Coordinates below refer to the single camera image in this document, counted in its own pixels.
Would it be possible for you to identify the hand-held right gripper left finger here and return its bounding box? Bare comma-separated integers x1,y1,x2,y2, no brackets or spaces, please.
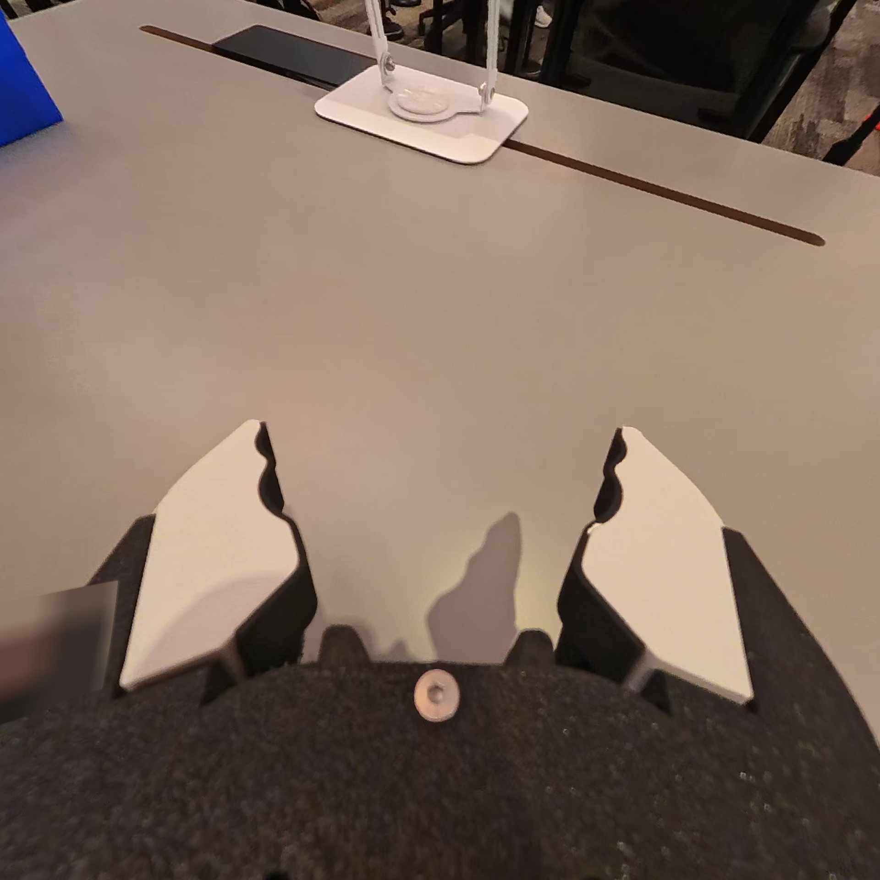
118,419,319,694

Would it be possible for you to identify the black office chair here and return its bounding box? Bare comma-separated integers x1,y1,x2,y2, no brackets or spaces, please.
550,0,860,142

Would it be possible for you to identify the black stand leg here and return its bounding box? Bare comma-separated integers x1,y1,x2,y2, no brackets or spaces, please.
823,113,880,166

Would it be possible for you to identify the blue plastic bin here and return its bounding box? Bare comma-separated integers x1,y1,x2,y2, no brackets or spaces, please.
0,10,64,147

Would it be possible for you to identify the white mount plate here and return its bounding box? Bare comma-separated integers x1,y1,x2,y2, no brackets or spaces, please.
315,0,529,166

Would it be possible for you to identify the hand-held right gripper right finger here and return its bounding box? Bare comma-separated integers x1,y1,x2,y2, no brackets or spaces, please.
555,426,755,708

